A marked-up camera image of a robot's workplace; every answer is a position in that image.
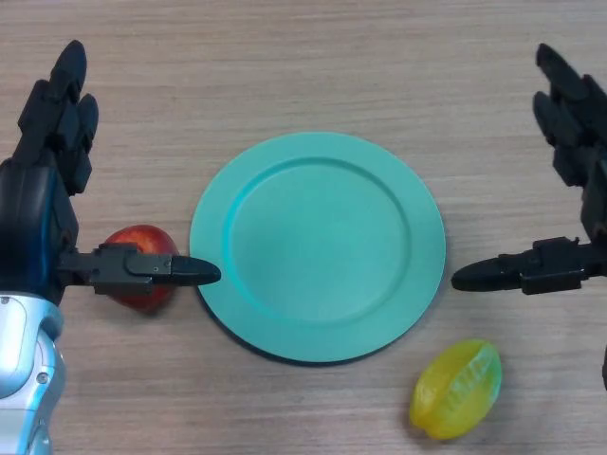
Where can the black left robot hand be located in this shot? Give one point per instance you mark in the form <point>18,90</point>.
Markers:
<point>28,213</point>

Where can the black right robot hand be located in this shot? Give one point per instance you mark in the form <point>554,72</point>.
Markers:
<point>593,166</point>

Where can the yellow starfruit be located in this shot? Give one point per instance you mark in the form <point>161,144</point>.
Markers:
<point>455,384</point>

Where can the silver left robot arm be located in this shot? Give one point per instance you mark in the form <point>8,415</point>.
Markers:
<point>23,379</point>

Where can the green round plate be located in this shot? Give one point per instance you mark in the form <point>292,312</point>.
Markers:
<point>318,237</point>

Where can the red apple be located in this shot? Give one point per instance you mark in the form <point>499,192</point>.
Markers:
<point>152,239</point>

